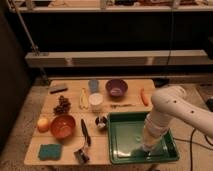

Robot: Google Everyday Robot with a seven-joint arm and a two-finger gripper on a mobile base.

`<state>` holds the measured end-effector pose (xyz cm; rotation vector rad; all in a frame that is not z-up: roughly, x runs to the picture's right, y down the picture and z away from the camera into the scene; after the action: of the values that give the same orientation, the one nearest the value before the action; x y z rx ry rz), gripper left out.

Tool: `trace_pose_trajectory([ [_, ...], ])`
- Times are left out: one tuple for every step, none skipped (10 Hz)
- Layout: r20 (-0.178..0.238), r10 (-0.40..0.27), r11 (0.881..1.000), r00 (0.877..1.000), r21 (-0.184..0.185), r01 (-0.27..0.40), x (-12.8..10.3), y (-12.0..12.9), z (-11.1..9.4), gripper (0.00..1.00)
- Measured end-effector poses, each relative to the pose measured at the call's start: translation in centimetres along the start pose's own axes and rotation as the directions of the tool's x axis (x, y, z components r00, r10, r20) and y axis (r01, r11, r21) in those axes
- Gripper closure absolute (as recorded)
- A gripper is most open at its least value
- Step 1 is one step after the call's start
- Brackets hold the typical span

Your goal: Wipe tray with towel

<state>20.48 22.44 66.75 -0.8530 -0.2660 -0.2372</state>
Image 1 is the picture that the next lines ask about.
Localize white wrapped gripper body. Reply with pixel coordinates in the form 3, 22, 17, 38
142, 113, 171, 152

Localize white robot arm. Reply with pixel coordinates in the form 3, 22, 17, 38
142, 86, 213, 151

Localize green plastic tray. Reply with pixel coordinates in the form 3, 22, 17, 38
107, 112, 179, 164

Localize orange carrot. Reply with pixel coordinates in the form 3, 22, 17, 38
140, 88, 149, 106

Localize thin utensil on table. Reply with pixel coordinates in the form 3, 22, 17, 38
110, 104, 135, 109

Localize purple bowl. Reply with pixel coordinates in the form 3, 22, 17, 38
105, 79, 128, 97

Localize small dark round object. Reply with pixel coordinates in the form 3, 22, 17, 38
95, 116, 107, 130

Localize white cup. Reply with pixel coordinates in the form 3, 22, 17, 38
89, 93, 103, 112

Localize blue cup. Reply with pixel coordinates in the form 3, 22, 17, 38
88, 79, 99, 93

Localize banana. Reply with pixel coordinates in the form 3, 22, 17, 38
79, 88, 89, 109

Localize small brush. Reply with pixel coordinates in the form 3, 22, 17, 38
74, 147, 90, 164

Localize metal shelf rack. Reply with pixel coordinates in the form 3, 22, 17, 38
6, 0, 213, 82

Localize wooden table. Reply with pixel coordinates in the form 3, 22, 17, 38
24, 79, 155, 166

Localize orange bowl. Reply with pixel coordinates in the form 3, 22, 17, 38
50, 115, 76, 139

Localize bunch of dark grapes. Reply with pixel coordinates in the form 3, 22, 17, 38
53, 96, 71, 115

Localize dark eraser block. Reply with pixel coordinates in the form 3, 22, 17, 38
49, 84, 68, 94

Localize teal sponge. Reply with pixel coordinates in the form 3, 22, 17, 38
38, 144, 62, 160

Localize apple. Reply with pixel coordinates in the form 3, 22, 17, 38
37, 117, 50, 133

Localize black cable on floor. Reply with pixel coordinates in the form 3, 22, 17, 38
173, 128, 213, 171

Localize black handled tool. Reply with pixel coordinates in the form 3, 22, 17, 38
81, 119, 91, 146

